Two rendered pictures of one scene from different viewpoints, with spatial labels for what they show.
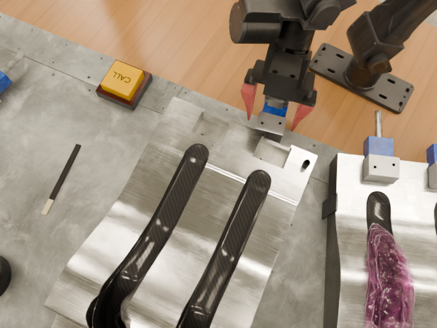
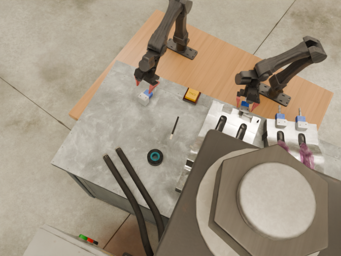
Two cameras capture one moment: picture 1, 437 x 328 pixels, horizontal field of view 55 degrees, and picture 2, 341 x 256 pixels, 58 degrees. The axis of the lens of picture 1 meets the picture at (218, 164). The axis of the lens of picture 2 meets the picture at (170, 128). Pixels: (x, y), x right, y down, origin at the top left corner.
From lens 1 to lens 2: 0.95 m
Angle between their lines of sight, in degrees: 5
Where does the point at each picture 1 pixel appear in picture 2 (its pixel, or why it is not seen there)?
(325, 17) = (264, 78)
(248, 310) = not seen: hidden behind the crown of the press
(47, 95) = (164, 99)
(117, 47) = (186, 83)
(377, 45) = (278, 85)
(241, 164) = (237, 121)
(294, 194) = (254, 130)
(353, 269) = not seen: hidden behind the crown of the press
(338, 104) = (265, 103)
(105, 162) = (188, 122)
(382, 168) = (281, 123)
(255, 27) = (244, 81)
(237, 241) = not seen: hidden behind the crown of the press
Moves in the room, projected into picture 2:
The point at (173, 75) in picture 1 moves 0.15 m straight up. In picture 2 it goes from (207, 93) to (211, 77)
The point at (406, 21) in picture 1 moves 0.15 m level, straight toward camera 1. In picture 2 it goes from (287, 78) to (274, 99)
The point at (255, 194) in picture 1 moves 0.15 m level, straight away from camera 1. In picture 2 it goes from (242, 130) to (247, 105)
